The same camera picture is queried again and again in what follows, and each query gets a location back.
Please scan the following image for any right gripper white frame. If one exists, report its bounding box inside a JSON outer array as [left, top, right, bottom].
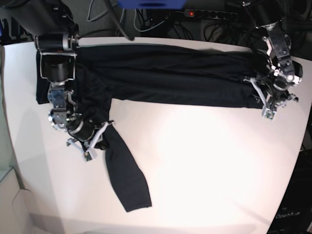
[[66, 119, 114, 162]]

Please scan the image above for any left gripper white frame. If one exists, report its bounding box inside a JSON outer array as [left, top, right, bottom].
[[244, 77, 299, 121]]

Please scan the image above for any dark navy long-sleeve shirt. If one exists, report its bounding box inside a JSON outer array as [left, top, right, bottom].
[[36, 45, 268, 212]]

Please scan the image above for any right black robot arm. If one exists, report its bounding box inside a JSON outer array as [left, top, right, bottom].
[[0, 0, 112, 161]]

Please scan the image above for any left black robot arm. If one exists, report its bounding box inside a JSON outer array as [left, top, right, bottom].
[[242, 0, 303, 120]]

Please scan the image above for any black OpenArm equipment case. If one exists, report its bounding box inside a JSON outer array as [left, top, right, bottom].
[[267, 150, 312, 234]]

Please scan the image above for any black power strip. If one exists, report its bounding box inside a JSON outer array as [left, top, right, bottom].
[[182, 9, 238, 21]]

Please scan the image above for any blue plastic box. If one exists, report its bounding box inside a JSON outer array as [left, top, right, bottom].
[[117, 0, 186, 9]]

